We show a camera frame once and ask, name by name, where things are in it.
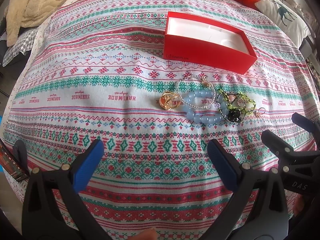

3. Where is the green bead bracelet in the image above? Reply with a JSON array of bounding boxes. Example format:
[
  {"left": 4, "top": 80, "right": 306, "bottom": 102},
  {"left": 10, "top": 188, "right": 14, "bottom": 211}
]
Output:
[{"left": 216, "top": 89, "right": 257, "bottom": 118}]

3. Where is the light blue bead bracelet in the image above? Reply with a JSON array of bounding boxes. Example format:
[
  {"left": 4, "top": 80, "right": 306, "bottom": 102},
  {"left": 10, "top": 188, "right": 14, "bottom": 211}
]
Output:
[{"left": 182, "top": 89, "right": 229, "bottom": 125}]

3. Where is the silver small bead bracelet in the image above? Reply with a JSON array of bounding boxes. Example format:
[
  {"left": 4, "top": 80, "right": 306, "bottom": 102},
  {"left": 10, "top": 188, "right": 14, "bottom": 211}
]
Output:
[{"left": 176, "top": 74, "right": 217, "bottom": 110}]

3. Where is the gold ring brooch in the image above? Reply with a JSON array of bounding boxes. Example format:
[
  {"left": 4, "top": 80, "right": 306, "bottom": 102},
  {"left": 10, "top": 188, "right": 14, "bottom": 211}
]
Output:
[{"left": 159, "top": 92, "right": 181, "bottom": 111}]

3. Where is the red gold earring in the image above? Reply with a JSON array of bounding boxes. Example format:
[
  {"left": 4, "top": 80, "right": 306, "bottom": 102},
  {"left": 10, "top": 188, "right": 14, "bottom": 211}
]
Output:
[{"left": 201, "top": 76, "right": 210, "bottom": 87}]

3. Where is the red jewelry box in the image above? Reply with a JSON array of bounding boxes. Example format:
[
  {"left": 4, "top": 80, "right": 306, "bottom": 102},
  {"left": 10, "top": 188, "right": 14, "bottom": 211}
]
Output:
[{"left": 163, "top": 11, "right": 257, "bottom": 74}]

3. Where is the person right hand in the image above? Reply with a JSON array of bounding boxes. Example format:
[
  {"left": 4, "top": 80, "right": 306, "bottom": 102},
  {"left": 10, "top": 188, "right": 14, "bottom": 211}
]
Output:
[{"left": 292, "top": 194, "right": 304, "bottom": 216}]

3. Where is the person left hand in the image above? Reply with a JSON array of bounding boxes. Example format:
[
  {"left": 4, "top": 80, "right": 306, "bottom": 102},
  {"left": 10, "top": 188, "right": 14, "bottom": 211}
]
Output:
[{"left": 128, "top": 228, "right": 158, "bottom": 240}]

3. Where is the dark patterned box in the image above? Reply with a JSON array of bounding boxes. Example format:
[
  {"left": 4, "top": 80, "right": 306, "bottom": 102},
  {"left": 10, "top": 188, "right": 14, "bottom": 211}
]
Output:
[{"left": 1, "top": 141, "right": 29, "bottom": 182}]

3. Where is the deer print pillow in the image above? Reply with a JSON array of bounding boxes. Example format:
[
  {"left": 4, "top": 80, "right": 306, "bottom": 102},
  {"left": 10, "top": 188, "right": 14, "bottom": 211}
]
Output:
[{"left": 255, "top": 0, "right": 311, "bottom": 48}]

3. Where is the patterned knit bedspread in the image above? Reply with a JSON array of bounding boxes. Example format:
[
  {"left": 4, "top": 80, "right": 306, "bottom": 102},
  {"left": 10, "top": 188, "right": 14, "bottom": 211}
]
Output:
[{"left": 1, "top": 0, "right": 319, "bottom": 239}]

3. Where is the grey checked sheet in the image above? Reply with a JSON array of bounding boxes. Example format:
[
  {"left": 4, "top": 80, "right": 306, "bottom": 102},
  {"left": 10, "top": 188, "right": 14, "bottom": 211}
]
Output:
[{"left": 1, "top": 27, "right": 39, "bottom": 67}]

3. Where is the beige fleece blanket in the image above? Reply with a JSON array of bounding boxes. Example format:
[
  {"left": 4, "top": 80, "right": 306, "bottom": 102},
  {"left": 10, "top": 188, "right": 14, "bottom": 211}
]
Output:
[{"left": 4, "top": 0, "right": 67, "bottom": 47}]

